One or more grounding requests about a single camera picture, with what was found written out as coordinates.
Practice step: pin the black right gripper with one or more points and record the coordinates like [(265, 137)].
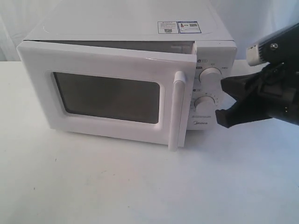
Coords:
[(271, 93)]

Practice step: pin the white microwave oven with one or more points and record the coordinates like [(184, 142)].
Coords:
[(119, 93)]

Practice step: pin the white microwave oven body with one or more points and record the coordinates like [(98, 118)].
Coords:
[(132, 24)]

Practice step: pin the upper white control knob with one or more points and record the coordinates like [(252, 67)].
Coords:
[(210, 76)]

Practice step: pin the white control knob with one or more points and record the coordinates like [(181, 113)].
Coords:
[(210, 76), (204, 104)]

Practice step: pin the lower white control knob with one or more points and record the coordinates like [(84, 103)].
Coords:
[(204, 104)]

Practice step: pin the blue white warning sticker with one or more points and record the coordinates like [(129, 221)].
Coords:
[(178, 27)]

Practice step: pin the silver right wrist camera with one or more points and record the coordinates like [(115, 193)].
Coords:
[(277, 47)]

